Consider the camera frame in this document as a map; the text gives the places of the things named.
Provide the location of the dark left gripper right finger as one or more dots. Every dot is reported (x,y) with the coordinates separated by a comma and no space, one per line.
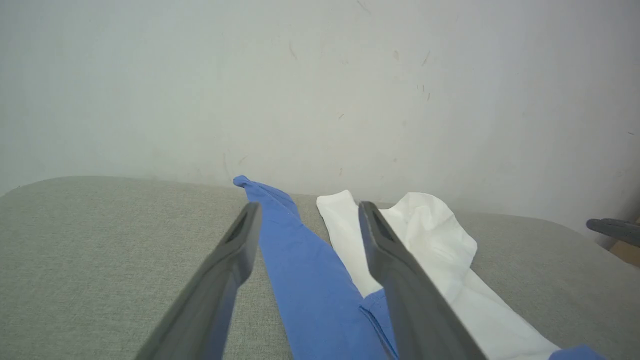
(420,320)

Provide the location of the blue and white T-shirt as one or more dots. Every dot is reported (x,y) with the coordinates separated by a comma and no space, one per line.
(310,290)

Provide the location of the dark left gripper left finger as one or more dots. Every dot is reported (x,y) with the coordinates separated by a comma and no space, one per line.
(210,310)

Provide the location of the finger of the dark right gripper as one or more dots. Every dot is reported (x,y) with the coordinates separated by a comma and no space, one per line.
(620,230)

